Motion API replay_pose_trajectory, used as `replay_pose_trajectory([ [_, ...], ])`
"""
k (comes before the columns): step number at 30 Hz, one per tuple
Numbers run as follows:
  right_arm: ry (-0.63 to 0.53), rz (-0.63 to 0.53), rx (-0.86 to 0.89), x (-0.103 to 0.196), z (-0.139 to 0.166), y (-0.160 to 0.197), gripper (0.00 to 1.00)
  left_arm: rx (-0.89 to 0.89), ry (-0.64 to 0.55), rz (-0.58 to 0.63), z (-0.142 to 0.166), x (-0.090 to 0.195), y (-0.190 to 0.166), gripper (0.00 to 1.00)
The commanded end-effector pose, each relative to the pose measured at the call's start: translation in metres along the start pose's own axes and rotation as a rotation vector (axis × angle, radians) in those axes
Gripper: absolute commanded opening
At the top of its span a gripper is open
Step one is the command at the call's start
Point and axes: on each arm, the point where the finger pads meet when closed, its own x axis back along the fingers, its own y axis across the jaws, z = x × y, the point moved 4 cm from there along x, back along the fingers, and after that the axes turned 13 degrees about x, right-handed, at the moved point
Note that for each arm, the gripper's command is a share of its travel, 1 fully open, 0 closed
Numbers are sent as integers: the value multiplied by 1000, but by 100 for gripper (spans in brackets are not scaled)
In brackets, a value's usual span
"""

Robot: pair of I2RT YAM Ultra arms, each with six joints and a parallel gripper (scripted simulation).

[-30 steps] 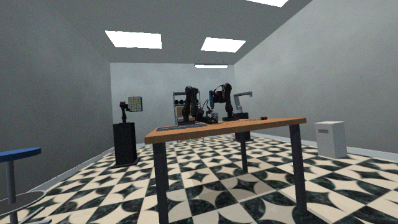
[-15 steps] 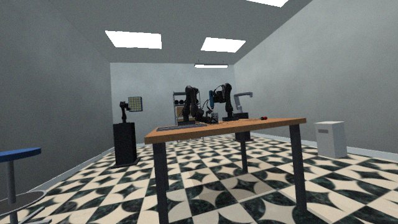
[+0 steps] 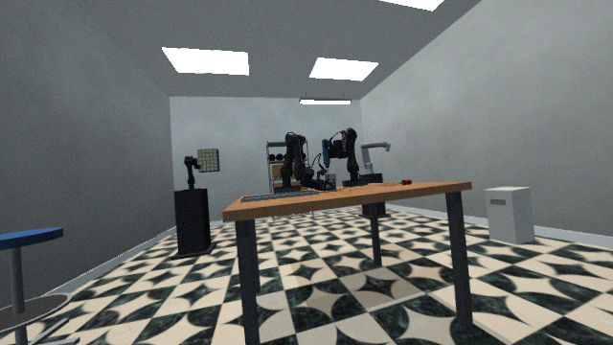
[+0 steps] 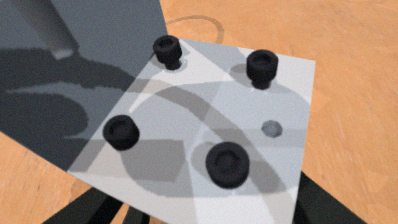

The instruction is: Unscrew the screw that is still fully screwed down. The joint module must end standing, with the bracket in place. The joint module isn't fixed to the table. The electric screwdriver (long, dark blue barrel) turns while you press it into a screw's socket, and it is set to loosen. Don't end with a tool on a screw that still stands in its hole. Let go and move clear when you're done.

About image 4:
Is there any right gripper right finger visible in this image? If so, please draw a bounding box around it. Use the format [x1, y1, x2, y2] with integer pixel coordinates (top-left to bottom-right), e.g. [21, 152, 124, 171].
[292, 170, 367, 224]

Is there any blue electric screwdriver barrel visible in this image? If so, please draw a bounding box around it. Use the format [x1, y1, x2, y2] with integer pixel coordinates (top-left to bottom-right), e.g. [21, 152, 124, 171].
[12, 0, 79, 60]

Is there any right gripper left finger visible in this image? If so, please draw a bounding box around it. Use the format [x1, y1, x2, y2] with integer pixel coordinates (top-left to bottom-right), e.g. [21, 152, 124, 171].
[41, 187, 150, 224]

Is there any dark grey cylinder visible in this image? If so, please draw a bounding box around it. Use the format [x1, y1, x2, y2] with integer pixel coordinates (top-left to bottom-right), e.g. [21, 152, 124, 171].
[262, 125, 280, 138]

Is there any black socket-head screw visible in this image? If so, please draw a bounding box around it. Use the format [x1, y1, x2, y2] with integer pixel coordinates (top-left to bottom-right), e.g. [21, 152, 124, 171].
[103, 115, 140, 151]
[153, 35, 182, 71]
[246, 49, 279, 90]
[205, 142, 250, 190]

